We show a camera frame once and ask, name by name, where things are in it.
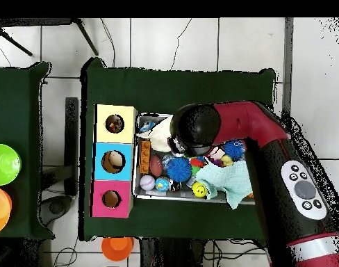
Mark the cream yellow waffle cloth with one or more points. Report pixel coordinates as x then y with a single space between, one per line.
161 139

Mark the mint green waffle cloth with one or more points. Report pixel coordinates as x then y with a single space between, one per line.
227 178

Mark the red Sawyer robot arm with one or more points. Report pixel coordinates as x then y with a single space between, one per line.
250 122

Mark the wooden box with three holes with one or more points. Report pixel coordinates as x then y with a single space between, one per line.
125 150

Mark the blue spiky rubber ball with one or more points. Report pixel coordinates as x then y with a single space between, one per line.
179 169
234 150

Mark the brown toy football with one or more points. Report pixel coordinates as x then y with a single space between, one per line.
156 166

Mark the orange plastic building block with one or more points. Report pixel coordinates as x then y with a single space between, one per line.
145 157

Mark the blue globe ball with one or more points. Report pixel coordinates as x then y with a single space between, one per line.
162 184

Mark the white baseball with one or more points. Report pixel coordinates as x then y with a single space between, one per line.
147 182

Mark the yellow smiley ball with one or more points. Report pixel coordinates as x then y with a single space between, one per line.
199 190

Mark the orange plastic bowl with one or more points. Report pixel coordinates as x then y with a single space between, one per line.
116 249
0 208

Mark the dark green side tablecloth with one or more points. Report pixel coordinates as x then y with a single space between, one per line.
16 97

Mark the green plastic bowl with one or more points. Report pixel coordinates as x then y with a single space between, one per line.
5 164

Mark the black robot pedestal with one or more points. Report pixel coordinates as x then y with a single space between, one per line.
169 253

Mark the black metal frame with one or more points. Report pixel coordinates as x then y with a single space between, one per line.
33 22

